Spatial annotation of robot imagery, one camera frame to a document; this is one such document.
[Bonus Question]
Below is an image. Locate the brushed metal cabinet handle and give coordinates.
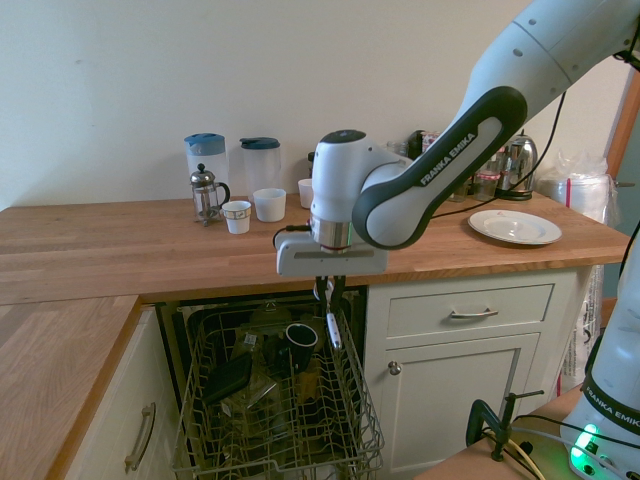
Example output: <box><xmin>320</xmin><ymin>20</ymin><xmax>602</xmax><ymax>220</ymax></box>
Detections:
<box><xmin>123</xmin><ymin>401</ymin><xmax>158</xmax><ymax>474</ymax></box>

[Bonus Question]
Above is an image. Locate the black square dish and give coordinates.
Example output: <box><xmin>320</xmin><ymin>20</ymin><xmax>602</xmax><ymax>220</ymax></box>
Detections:
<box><xmin>201</xmin><ymin>353</ymin><xmax>254</xmax><ymax>407</ymax></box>

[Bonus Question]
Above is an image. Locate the yellow white cable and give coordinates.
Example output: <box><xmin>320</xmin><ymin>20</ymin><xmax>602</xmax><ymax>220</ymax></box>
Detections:
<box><xmin>505</xmin><ymin>433</ymin><xmax>543</xmax><ymax>480</ymax></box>

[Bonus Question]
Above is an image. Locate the white corner cabinet front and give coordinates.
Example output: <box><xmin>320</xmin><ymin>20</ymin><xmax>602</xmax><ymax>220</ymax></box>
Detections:
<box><xmin>63</xmin><ymin>303</ymin><xmax>187</xmax><ymax>480</ymax></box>

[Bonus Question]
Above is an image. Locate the glass jar with red rim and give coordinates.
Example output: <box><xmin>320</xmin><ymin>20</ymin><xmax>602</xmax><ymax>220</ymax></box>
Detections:
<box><xmin>474</xmin><ymin>168</ymin><xmax>502</xmax><ymax>203</ymax></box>

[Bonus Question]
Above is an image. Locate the white cabinet door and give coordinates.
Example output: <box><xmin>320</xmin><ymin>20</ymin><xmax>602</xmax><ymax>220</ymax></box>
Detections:
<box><xmin>384</xmin><ymin>332</ymin><xmax>542</xmax><ymax>476</ymax></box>

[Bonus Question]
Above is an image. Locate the white cabinet drawer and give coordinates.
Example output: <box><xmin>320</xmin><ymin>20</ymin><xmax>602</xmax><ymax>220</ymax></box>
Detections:
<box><xmin>386</xmin><ymin>283</ymin><xmax>556</xmax><ymax>338</ymax></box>

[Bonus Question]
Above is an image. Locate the hanging clear plastic bag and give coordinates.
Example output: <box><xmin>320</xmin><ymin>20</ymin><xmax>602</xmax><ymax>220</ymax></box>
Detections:
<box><xmin>555</xmin><ymin>264</ymin><xmax>607</xmax><ymax>397</ymax></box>

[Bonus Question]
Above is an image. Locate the glass french press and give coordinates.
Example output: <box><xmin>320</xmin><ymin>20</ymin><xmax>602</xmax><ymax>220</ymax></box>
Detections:
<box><xmin>189</xmin><ymin>162</ymin><xmax>232</xmax><ymax>228</ymax></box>

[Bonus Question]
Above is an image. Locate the dark-blue-lidded plastic pitcher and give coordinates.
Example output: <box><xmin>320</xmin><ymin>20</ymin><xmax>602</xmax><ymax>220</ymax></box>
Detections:
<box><xmin>238</xmin><ymin>136</ymin><xmax>282</xmax><ymax>197</ymax></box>

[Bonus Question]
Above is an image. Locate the black screw clamp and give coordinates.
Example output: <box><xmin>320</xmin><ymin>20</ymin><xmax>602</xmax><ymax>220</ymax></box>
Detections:
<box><xmin>465</xmin><ymin>389</ymin><xmax>546</xmax><ymax>463</ymax></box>

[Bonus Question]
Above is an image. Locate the wire dishwasher rack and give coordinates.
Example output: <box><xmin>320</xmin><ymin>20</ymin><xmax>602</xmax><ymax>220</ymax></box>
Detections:
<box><xmin>171</xmin><ymin>299</ymin><xmax>386</xmax><ymax>480</ymax></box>

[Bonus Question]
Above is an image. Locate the metal drawer bar handle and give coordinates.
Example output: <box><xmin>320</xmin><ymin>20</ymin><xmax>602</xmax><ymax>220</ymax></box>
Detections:
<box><xmin>448</xmin><ymin>308</ymin><xmax>500</xmax><ymax>320</ymax></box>

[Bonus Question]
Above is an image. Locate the chrome electric kettle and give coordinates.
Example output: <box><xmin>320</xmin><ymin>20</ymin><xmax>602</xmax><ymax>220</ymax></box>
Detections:
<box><xmin>498</xmin><ymin>129</ymin><xmax>540</xmax><ymax>202</ymax></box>

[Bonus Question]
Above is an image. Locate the built-in dishwasher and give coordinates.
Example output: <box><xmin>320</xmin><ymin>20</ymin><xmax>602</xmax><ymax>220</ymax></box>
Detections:
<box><xmin>153</xmin><ymin>285</ymin><xmax>370</xmax><ymax>480</ymax></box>

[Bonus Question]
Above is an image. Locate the black mug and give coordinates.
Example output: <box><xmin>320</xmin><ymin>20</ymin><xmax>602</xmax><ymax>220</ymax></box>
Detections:
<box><xmin>283</xmin><ymin>322</ymin><xmax>320</xmax><ymax>374</ymax></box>

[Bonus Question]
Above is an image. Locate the plastic bag of cups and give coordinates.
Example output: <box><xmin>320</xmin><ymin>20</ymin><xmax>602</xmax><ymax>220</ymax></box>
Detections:
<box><xmin>536</xmin><ymin>148</ymin><xmax>622</xmax><ymax>227</ymax></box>

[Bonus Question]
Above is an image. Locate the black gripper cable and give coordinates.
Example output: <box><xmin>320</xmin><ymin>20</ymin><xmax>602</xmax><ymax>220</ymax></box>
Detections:
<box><xmin>271</xmin><ymin>224</ymin><xmax>313</xmax><ymax>250</ymax></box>

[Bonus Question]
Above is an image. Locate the small patterned white cup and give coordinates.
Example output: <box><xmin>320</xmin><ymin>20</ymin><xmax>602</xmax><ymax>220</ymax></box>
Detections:
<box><xmin>221</xmin><ymin>200</ymin><xmax>252</xmax><ymax>235</ymax></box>

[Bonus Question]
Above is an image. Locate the wide white cup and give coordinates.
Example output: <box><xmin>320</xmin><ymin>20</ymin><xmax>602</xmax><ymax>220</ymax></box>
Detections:
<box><xmin>252</xmin><ymin>187</ymin><xmax>287</xmax><ymax>223</ymax></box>

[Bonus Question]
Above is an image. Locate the clear glass jar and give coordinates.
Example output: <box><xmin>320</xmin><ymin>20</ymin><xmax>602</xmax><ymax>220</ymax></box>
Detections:
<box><xmin>446</xmin><ymin>175</ymin><xmax>474</xmax><ymax>204</ymax></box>

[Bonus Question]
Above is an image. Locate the white-handled metal spoon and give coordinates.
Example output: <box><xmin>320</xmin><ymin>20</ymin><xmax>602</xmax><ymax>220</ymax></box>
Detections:
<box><xmin>323</xmin><ymin>293</ymin><xmax>344</xmax><ymax>351</ymax></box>

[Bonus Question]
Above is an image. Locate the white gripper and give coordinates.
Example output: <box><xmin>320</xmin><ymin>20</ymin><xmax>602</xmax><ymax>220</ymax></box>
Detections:
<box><xmin>276</xmin><ymin>232</ymin><xmax>389</xmax><ymax>310</ymax></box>

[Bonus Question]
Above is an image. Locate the light-blue-lidded plastic pitcher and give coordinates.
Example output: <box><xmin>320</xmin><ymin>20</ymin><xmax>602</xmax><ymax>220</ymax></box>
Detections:
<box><xmin>183</xmin><ymin>132</ymin><xmax>230</xmax><ymax>203</ymax></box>

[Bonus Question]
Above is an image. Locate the white dinner plate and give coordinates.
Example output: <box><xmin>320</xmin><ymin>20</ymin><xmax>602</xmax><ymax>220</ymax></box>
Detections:
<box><xmin>467</xmin><ymin>208</ymin><xmax>564</xmax><ymax>247</ymax></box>

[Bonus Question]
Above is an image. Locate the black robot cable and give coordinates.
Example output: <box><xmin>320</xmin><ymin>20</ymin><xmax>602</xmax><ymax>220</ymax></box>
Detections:
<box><xmin>433</xmin><ymin>89</ymin><xmax>569</xmax><ymax>221</ymax></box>

